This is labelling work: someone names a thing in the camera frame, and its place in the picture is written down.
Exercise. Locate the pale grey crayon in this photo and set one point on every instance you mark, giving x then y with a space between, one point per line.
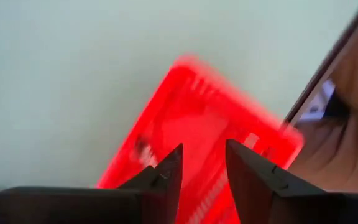
145 152

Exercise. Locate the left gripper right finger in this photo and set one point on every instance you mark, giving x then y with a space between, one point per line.
253 180

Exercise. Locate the red plastic basket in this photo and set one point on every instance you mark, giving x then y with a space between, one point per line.
197 118

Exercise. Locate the silver metal bracket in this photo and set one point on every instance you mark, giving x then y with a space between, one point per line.
317 105

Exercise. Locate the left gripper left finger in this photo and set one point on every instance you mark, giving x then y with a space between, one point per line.
163 186

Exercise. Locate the black table frame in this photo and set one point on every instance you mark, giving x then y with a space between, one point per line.
327 62

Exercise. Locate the green table mat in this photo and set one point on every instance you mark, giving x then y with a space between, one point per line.
73 93

